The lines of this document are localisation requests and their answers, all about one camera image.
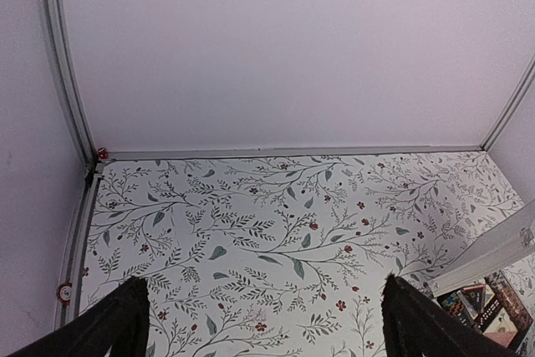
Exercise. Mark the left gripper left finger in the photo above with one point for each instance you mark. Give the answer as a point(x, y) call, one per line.
point(118, 325)

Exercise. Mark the right aluminium frame post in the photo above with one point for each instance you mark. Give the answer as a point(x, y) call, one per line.
point(511, 106)

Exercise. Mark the blue card deck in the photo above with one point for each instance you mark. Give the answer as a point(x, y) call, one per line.
point(474, 298)

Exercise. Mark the orange black chip roll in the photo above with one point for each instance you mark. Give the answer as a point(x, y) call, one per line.
point(509, 300)

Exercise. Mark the red dice row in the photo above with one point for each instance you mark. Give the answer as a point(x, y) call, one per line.
point(490, 311)

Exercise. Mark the red card deck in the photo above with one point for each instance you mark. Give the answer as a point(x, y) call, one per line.
point(503, 338)

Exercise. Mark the left aluminium frame post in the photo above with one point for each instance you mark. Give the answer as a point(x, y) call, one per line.
point(62, 66)

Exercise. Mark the small red die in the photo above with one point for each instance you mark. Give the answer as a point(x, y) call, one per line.
point(103, 153)

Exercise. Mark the aluminium poker case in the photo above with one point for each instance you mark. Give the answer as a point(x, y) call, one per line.
point(496, 249)

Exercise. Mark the aluminium frame post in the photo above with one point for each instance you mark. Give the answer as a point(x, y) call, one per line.
point(511, 106)
point(62, 66)

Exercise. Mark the chip row in case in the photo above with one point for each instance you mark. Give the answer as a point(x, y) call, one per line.
point(454, 306)

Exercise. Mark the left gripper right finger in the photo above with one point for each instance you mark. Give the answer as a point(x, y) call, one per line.
point(413, 325)

